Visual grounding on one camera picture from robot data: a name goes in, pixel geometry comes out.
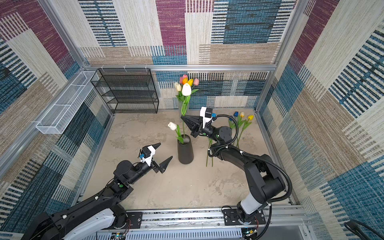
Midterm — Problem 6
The white wire mesh basket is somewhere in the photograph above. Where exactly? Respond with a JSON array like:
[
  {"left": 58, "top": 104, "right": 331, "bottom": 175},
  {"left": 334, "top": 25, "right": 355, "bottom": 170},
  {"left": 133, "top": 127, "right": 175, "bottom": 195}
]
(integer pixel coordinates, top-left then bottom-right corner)
[{"left": 36, "top": 71, "right": 95, "bottom": 135}]

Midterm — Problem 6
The black wire shelf rack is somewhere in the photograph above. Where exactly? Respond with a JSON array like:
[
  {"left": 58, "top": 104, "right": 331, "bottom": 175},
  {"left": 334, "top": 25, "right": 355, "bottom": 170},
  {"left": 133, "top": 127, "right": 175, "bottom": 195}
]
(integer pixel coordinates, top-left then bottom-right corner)
[{"left": 91, "top": 68, "right": 159, "bottom": 114}]

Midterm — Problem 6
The tulip bunch blue yellow white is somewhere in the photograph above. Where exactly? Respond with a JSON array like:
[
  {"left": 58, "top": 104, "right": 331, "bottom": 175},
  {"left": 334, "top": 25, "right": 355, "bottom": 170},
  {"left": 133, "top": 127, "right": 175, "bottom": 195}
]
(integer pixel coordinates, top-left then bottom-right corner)
[{"left": 229, "top": 112, "right": 254, "bottom": 148}]

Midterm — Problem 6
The pink tulip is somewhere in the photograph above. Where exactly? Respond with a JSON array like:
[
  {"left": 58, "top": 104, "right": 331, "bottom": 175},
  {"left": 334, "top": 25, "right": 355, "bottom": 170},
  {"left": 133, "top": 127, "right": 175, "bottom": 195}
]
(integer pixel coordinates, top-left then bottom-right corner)
[{"left": 180, "top": 75, "right": 189, "bottom": 86}]

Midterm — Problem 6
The tulip bunch yellow orange pink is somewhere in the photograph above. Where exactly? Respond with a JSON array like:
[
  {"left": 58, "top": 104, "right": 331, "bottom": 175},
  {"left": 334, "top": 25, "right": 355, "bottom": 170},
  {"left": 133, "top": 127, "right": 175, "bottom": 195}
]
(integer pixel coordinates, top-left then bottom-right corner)
[{"left": 187, "top": 78, "right": 199, "bottom": 95}]

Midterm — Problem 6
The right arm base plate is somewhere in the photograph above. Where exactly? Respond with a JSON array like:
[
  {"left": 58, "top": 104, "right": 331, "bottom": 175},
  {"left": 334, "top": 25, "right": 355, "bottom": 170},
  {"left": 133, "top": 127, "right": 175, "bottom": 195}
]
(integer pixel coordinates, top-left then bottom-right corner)
[{"left": 221, "top": 206, "right": 267, "bottom": 226}]

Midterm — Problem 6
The aluminium frame crossbar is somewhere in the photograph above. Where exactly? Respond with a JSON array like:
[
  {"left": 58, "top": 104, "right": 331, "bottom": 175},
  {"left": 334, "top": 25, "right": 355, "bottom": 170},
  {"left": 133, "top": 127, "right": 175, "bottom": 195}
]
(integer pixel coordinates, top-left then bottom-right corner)
[{"left": 84, "top": 64, "right": 277, "bottom": 72}]

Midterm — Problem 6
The clear glass vase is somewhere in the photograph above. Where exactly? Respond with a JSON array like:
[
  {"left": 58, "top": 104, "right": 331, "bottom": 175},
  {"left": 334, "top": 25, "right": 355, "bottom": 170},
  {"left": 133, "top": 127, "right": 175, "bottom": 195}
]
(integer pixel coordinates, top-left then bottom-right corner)
[{"left": 178, "top": 101, "right": 189, "bottom": 117}]

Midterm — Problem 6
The dark cylindrical vase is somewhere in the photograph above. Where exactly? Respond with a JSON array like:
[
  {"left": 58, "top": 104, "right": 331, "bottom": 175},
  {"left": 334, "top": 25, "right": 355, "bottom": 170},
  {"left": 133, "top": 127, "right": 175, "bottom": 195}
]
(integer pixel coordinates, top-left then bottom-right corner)
[{"left": 178, "top": 135, "right": 194, "bottom": 165}]

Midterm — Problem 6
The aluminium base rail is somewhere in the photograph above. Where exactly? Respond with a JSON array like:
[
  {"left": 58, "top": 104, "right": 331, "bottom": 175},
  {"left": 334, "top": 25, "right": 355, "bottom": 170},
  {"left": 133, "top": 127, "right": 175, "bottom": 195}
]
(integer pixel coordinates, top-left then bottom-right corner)
[{"left": 53, "top": 205, "right": 307, "bottom": 240}]

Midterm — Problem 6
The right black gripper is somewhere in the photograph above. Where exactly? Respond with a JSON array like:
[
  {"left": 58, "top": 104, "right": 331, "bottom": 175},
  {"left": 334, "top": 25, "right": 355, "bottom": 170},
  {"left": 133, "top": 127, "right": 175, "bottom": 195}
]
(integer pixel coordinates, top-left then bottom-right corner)
[{"left": 181, "top": 114, "right": 219, "bottom": 143}]

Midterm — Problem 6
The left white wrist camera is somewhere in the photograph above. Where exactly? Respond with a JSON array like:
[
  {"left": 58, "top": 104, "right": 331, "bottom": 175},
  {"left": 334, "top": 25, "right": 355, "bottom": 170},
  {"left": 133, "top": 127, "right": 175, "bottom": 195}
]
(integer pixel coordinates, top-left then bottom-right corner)
[{"left": 139, "top": 145, "right": 156, "bottom": 167}]

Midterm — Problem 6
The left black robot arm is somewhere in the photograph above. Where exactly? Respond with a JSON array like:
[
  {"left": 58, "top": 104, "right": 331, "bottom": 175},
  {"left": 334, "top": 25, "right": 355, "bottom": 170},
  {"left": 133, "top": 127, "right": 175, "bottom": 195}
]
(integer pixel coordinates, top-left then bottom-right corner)
[{"left": 22, "top": 143, "right": 172, "bottom": 240}]

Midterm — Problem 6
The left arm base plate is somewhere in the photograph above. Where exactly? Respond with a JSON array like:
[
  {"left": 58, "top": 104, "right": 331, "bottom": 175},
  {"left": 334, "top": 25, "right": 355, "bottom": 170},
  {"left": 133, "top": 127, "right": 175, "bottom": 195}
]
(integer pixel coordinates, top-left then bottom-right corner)
[{"left": 112, "top": 212, "right": 143, "bottom": 230}]

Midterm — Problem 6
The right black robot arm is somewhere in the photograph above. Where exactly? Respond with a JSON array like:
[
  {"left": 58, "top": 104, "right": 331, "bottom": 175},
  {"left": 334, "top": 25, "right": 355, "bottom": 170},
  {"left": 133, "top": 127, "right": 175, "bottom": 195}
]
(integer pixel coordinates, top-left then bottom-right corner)
[{"left": 181, "top": 114, "right": 293, "bottom": 224}]

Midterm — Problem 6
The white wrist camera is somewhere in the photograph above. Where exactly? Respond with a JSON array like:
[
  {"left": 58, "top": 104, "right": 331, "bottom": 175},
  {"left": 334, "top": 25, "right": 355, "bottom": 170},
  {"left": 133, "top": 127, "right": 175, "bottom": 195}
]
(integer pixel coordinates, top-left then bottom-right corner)
[
  {"left": 139, "top": 145, "right": 156, "bottom": 167},
  {"left": 200, "top": 107, "right": 217, "bottom": 129}
]

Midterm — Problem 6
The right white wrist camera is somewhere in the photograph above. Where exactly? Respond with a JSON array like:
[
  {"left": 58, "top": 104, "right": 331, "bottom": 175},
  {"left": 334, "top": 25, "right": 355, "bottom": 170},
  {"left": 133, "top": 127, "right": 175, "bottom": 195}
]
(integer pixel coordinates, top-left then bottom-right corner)
[{"left": 200, "top": 107, "right": 217, "bottom": 129}]

